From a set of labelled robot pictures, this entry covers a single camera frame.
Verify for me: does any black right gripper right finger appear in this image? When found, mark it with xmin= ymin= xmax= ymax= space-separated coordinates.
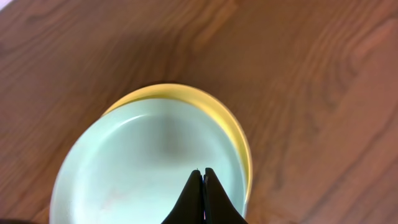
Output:
xmin=203 ymin=168 xmax=248 ymax=224

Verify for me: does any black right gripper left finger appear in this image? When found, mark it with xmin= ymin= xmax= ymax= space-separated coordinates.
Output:
xmin=162 ymin=170 xmax=204 ymax=224

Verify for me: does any light green plate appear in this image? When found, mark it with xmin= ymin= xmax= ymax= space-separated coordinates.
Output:
xmin=50 ymin=99 xmax=247 ymax=224

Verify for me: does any yellow plate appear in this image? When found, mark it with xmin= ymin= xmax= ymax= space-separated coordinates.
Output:
xmin=104 ymin=83 xmax=253 ymax=204

